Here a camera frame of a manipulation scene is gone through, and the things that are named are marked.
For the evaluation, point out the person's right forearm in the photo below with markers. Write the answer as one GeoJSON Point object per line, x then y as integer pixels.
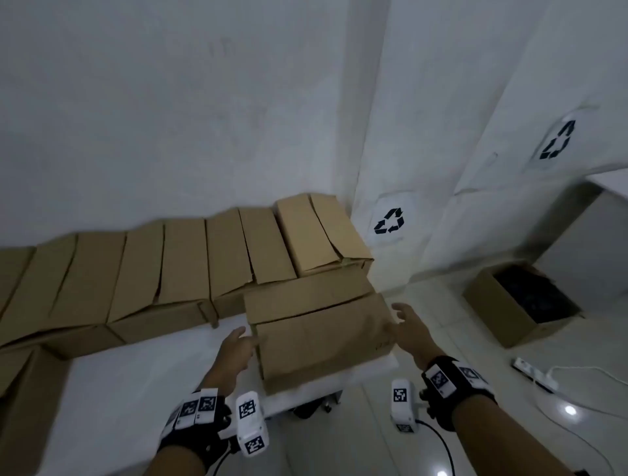
{"type": "Point", "coordinates": [500, 441]}

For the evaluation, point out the white recycling sign paper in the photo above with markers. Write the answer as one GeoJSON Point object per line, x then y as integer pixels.
{"type": "Point", "coordinates": [392, 220]}
{"type": "Point", "coordinates": [559, 139]}

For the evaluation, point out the black wristband white markers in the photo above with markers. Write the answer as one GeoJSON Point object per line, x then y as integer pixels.
{"type": "Point", "coordinates": [196, 417]}
{"type": "Point", "coordinates": [456, 387]}

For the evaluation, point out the black left wristband white markers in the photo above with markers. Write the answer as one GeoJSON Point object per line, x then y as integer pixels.
{"type": "Point", "coordinates": [196, 417]}

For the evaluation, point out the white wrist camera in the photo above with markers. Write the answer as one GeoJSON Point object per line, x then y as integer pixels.
{"type": "Point", "coordinates": [402, 402]}
{"type": "Point", "coordinates": [247, 417]}

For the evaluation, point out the white table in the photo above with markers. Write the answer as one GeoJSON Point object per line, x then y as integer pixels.
{"type": "Point", "coordinates": [122, 392]}

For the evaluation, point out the person's left hand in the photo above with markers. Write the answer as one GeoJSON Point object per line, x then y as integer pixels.
{"type": "Point", "coordinates": [235, 353]}

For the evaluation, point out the black right wristband white markers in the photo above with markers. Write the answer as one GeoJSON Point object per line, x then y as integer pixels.
{"type": "Point", "coordinates": [456, 387]}

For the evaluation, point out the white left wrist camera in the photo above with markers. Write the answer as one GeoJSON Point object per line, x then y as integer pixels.
{"type": "Point", "coordinates": [247, 417]}

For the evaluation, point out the person's left forearm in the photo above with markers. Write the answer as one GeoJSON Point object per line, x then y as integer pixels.
{"type": "Point", "coordinates": [162, 463]}

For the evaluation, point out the open brown carton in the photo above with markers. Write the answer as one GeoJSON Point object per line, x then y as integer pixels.
{"type": "Point", "coordinates": [495, 306]}

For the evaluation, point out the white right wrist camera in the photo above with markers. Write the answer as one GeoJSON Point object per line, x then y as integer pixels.
{"type": "Point", "coordinates": [402, 402]}

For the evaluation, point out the green-lined brown cardboard box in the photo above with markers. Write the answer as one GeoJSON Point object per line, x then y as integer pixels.
{"type": "Point", "coordinates": [319, 343]}

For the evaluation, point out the row of brown cardboard boxes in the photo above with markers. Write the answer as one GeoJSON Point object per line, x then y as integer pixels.
{"type": "Point", "coordinates": [147, 274]}

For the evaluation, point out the pile of dark items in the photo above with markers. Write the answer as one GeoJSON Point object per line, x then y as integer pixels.
{"type": "Point", "coordinates": [537, 294]}

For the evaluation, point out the person's right hand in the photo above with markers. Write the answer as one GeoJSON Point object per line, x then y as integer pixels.
{"type": "Point", "coordinates": [417, 338]}

